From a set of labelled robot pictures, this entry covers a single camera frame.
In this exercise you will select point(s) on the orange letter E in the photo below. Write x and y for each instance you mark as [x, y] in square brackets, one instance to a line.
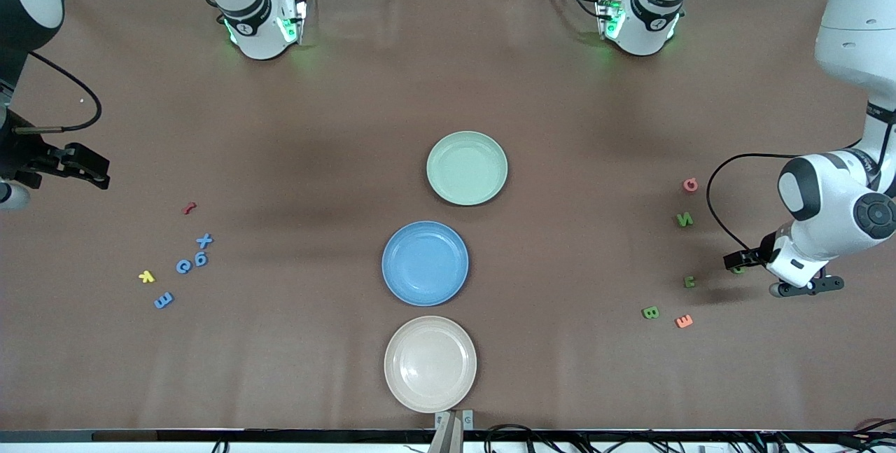
[684, 321]

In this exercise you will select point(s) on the blue plate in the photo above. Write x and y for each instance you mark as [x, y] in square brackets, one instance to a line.
[425, 264]

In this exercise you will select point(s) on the small red letter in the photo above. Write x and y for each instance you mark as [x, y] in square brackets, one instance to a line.
[188, 208]

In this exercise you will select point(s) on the blue letter X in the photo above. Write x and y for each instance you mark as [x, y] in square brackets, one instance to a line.
[204, 241]

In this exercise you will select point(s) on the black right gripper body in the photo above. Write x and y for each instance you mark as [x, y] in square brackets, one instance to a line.
[24, 154]

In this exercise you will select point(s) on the blue letter C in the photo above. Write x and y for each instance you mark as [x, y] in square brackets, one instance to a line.
[183, 272]

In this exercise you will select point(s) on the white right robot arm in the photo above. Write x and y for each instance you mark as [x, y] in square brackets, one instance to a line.
[262, 26]

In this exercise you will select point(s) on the green letter N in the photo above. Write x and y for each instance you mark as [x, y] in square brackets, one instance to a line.
[684, 219]

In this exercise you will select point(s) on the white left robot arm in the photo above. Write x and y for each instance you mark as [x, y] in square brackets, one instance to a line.
[833, 201]

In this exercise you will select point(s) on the green letter B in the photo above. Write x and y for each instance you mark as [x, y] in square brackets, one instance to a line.
[650, 312]

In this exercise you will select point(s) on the yellow letter K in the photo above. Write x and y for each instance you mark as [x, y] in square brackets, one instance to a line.
[145, 276]

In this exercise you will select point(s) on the large table cover sheet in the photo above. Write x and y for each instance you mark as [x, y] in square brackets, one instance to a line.
[315, 124]

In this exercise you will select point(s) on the green letter F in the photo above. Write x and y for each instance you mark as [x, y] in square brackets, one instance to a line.
[689, 283]

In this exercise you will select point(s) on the pink letter Q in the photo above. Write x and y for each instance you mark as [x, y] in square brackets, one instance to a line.
[686, 187]

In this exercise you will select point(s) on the small metal bracket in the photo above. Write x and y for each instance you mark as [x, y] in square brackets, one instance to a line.
[469, 418]

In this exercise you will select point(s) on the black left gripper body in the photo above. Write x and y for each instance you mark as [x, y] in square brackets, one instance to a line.
[765, 248]

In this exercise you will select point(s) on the beige plate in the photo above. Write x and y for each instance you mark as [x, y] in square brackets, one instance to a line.
[430, 364]

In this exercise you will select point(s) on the blue letter g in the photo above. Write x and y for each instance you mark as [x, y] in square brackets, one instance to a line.
[205, 260]

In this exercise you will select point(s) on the green plate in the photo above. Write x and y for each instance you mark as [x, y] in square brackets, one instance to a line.
[455, 159]

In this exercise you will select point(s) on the blue letter E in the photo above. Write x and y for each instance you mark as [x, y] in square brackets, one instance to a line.
[163, 300]

